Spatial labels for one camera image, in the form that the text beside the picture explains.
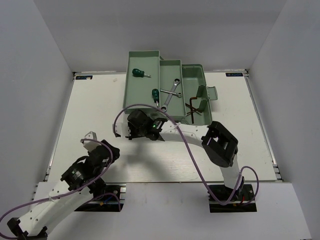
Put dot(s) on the green plastic toolbox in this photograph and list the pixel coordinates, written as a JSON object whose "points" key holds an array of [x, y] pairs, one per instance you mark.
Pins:
{"points": [[138, 90]]}

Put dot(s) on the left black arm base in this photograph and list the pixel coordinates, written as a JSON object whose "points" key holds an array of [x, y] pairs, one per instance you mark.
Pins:
{"points": [[110, 200]]}

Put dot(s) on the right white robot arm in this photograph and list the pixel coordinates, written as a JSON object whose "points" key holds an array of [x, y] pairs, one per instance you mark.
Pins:
{"points": [[218, 143]]}

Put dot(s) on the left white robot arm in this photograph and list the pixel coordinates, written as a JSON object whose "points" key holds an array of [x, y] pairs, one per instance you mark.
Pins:
{"points": [[47, 213]]}

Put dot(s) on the left blue label sticker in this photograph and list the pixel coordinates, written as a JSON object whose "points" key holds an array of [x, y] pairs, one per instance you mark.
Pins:
{"points": [[84, 77]]}

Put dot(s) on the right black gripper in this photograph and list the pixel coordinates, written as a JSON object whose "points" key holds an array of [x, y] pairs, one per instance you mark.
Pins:
{"points": [[132, 135]]}

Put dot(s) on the small silver wrench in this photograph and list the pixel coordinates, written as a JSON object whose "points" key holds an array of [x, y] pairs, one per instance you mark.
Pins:
{"points": [[177, 94]]}

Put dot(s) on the medium brown hex key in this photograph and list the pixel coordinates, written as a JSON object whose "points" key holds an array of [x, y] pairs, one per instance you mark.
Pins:
{"points": [[192, 110]]}

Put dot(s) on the green stubby screwdriver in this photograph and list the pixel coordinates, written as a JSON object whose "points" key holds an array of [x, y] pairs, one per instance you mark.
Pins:
{"points": [[156, 96], [139, 73]]}

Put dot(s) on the large brown hex key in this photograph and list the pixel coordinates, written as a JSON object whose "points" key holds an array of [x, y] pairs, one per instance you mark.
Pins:
{"points": [[192, 109]]}

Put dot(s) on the blue label sticker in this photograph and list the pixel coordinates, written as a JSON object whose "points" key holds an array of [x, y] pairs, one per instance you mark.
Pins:
{"points": [[84, 77], [234, 74]]}

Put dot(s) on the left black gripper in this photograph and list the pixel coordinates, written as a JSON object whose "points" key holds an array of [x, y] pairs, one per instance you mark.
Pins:
{"points": [[117, 152]]}

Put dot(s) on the right blue label sticker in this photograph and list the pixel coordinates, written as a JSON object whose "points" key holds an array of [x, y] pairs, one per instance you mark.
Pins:
{"points": [[234, 74]]}

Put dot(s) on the large silver ratchet wrench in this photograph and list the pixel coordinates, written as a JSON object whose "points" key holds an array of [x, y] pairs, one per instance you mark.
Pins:
{"points": [[176, 82]]}

